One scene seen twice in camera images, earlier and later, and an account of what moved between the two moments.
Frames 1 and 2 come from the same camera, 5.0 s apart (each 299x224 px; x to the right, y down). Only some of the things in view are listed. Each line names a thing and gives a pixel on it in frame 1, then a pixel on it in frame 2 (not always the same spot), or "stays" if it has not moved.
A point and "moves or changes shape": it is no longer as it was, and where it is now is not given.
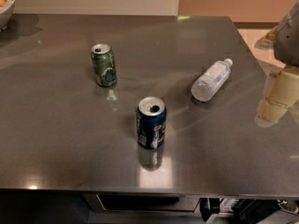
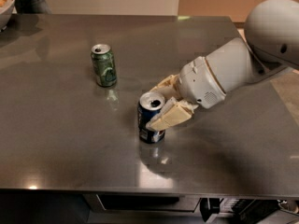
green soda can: [104, 64] stays
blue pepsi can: [151, 117] moves or changes shape
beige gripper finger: [281, 92] -> [197, 83]
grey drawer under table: [143, 203] stays
